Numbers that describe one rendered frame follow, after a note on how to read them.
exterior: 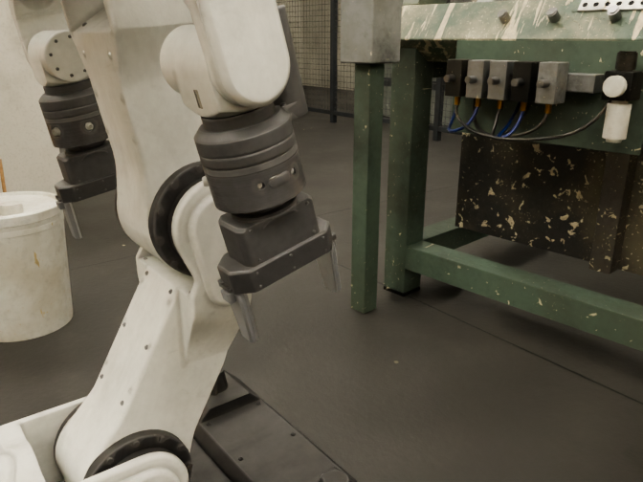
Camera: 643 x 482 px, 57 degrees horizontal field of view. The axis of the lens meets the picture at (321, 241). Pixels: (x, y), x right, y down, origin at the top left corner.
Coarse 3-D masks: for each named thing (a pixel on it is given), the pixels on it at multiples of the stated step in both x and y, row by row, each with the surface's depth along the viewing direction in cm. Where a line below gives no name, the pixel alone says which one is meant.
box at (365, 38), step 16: (352, 0) 155; (368, 0) 151; (384, 0) 153; (400, 0) 157; (352, 16) 156; (368, 16) 152; (384, 16) 154; (400, 16) 159; (352, 32) 157; (368, 32) 153; (384, 32) 156; (400, 32) 160; (352, 48) 159; (368, 48) 155; (384, 48) 157
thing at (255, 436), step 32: (224, 384) 107; (224, 416) 103; (256, 416) 103; (192, 448) 98; (224, 448) 95; (256, 448) 95; (288, 448) 95; (64, 480) 91; (192, 480) 91; (224, 480) 91; (256, 480) 88; (288, 480) 88; (320, 480) 81; (352, 480) 87
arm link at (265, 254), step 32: (288, 160) 51; (224, 192) 51; (256, 192) 51; (288, 192) 52; (224, 224) 55; (256, 224) 53; (288, 224) 55; (320, 224) 59; (224, 256) 57; (256, 256) 54; (288, 256) 56; (320, 256) 58; (224, 288) 56; (256, 288) 55
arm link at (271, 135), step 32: (192, 32) 49; (288, 32) 51; (192, 64) 48; (192, 96) 50; (288, 96) 53; (224, 128) 49; (256, 128) 49; (288, 128) 51; (224, 160) 50; (256, 160) 50
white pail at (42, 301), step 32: (0, 160) 177; (32, 192) 180; (0, 224) 155; (32, 224) 159; (0, 256) 158; (32, 256) 162; (64, 256) 174; (0, 288) 161; (32, 288) 164; (64, 288) 175; (0, 320) 164; (32, 320) 167; (64, 320) 176
